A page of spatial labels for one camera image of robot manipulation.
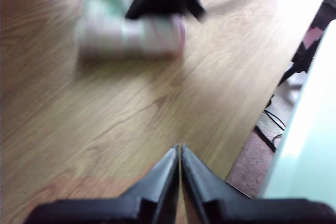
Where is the pale white smooth panel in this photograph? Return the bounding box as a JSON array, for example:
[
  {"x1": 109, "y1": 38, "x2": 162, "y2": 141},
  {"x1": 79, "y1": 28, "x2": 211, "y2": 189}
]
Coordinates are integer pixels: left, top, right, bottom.
[{"x1": 258, "y1": 18, "x2": 336, "y2": 200}]

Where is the mint tea towel pink border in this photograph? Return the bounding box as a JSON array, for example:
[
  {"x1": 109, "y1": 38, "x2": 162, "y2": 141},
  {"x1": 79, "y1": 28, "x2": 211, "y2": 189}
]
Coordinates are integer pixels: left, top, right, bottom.
[{"x1": 75, "y1": 0, "x2": 187, "y2": 61}]

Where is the black floor cable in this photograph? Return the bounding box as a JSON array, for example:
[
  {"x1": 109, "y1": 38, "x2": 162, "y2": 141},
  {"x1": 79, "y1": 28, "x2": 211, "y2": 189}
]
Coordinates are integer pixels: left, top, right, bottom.
[{"x1": 253, "y1": 95, "x2": 286, "y2": 154}]

